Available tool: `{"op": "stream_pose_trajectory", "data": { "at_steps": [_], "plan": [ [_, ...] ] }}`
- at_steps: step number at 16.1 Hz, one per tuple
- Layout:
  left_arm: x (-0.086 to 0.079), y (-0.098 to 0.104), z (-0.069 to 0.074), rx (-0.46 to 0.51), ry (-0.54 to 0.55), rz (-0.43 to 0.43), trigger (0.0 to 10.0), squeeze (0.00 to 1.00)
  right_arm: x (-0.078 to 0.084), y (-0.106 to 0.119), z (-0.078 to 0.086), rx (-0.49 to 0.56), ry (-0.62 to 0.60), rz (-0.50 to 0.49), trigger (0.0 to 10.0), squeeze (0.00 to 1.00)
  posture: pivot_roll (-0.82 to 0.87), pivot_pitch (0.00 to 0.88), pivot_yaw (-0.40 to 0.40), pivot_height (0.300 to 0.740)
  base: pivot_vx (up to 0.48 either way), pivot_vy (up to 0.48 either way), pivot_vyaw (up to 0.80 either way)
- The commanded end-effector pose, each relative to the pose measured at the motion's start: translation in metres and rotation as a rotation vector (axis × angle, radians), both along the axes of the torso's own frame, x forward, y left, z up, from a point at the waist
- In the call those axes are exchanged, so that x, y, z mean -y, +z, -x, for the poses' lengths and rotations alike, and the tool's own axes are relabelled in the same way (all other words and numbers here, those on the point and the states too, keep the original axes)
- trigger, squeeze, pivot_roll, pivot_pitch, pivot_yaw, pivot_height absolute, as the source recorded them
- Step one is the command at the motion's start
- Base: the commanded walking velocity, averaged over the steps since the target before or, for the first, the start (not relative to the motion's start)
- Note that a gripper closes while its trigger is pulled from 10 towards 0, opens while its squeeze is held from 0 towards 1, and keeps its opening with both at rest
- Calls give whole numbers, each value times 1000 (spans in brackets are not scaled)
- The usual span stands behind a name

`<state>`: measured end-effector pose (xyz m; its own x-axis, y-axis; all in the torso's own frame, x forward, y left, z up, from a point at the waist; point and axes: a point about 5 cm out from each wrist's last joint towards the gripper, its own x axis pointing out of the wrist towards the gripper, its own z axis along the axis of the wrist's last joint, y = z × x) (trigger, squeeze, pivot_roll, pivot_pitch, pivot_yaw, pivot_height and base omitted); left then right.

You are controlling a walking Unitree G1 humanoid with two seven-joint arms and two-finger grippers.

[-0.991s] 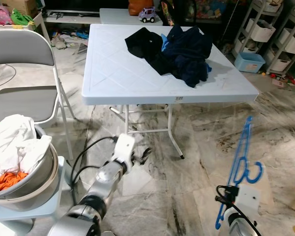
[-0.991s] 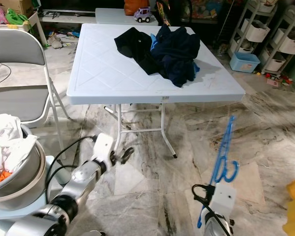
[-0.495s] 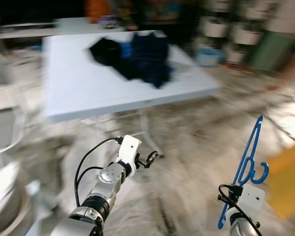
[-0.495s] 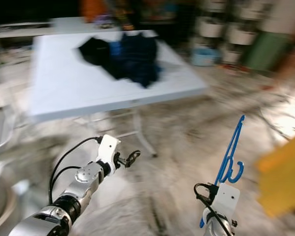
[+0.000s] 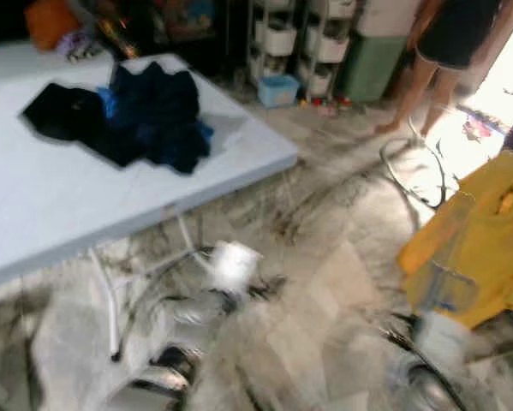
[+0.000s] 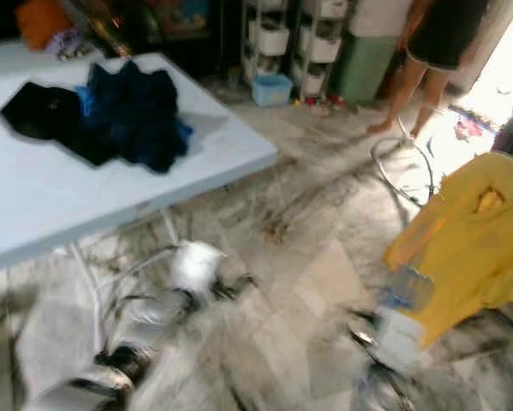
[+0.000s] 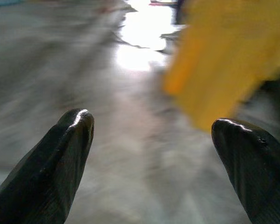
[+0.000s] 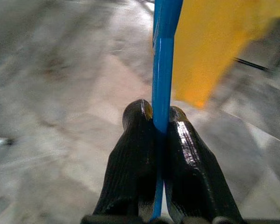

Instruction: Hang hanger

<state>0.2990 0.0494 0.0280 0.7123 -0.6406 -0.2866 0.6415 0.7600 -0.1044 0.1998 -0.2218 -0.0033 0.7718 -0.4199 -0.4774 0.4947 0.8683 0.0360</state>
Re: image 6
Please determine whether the pink red cloth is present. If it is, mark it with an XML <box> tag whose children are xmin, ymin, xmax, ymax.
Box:
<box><xmin>453</xmin><ymin>116</ymin><xmax>488</xmax><ymax>142</ymax></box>

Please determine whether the adult person in dark shorts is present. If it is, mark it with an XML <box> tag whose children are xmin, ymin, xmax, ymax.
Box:
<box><xmin>366</xmin><ymin>0</ymin><xmax>492</xmax><ymax>138</ymax></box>

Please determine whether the yellow polo shirt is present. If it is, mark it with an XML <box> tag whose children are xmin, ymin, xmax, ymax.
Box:
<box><xmin>383</xmin><ymin>152</ymin><xmax>513</xmax><ymax>348</ymax></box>

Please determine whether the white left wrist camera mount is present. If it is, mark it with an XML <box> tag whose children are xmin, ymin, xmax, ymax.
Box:
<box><xmin>172</xmin><ymin>240</ymin><xmax>227</xmax><ymax>296</ymax></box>

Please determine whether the large light blue plastic table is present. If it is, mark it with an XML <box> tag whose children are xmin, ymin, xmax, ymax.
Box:
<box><xmin>0</xmin><ymin>51</ymin><xmax>278</xmax><ymax>356</ymax></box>

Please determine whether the dark navy garment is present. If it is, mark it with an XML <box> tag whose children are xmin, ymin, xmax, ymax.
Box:
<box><xmin>85</xmin><ymin>60</ymin><xmax>193</xmax><ymax>172</ymax></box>

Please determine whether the light blue storage bin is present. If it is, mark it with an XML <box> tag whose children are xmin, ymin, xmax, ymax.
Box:
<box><xmin>250</xmin><ymin>74</ymin><xmax>294</xmax><ymax>107</ymax></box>

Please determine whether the green laundry hamper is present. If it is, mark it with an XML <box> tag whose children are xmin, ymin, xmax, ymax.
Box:
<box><xmin>331</xmin><ymin>0</ymin><xmax>411</xmax><ymax>104</ymax></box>

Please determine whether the small light blue plastic table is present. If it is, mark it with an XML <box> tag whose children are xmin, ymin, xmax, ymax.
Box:
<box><xmin>0</xmin><ymin>39</ymin><xmax>94</xmax><ymax>82</ymax></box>

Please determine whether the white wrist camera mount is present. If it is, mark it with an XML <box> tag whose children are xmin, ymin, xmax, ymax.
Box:
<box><xmin>172</xmin><ymin>240</ymin><xmax>227</xmax><ymax>296</ymax></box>
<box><xmin>372</xmin><ymin>308</ymin><xmax>428</xmax><ymax>369</ymax></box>

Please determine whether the orange bag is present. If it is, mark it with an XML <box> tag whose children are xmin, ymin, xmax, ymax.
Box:
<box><xmin>16</xmin><ymin>0</ymin><xmax>73</xmax><ymax>50</ymax></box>

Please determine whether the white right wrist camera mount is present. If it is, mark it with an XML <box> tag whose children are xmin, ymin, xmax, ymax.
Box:
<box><xmin>372</xmin><ymin>308</ymin><xmax>428</xmax><ymax>369</ymax></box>

